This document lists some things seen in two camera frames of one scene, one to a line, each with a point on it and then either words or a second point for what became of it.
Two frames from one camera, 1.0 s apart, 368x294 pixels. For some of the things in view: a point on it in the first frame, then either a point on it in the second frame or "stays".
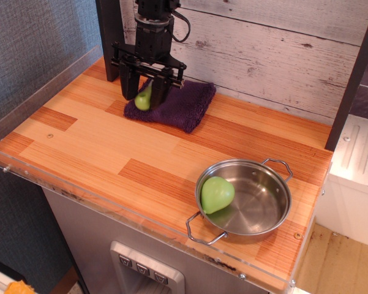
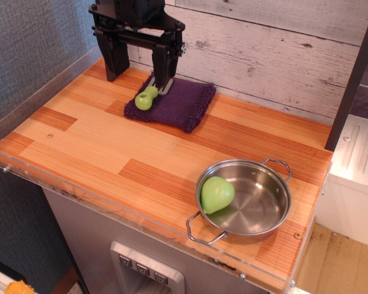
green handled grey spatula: x=143 y=100 stays
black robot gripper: x=152 y=49 -> x=146 y=21
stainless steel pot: x=261 y=201 stays
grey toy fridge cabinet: x=89 y=233 stays
